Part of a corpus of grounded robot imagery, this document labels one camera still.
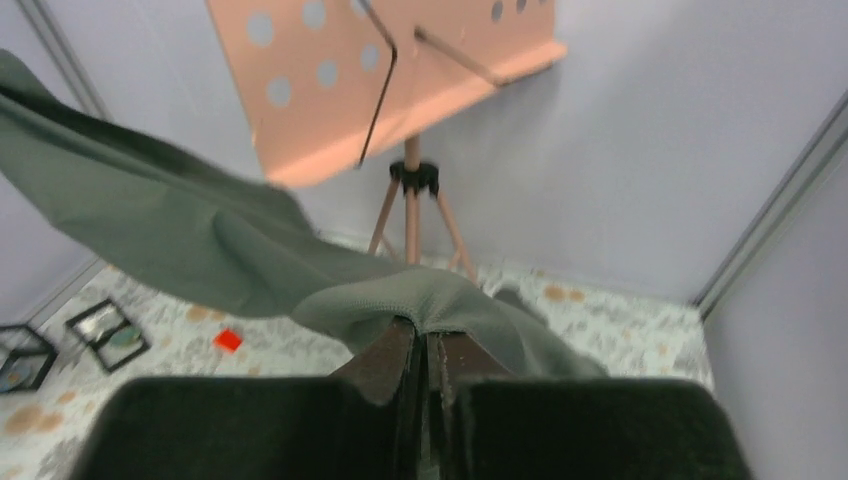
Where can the red house-shaped toy block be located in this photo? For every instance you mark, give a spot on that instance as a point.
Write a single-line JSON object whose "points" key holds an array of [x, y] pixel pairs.
{"points": [[227, 341]]}

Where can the pink music stand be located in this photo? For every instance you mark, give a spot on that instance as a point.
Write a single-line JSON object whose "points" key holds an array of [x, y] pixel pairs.
{"points": [[326, 84]]}

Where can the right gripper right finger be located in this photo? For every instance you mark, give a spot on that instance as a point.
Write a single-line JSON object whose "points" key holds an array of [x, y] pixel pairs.
{"points": [[452, 360]]}

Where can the dark grey t-shirt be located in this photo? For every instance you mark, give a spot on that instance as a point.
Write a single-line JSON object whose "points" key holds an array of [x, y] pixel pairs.
{"points": [[191, 230]]}

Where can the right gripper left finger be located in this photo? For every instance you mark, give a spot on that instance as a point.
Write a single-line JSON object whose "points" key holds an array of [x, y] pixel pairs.
{"points": [[381, 426]]}

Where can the black frame display box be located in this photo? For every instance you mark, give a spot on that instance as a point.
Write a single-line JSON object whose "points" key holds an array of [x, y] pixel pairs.
{"points": [[26, 358], [109, 334]]}

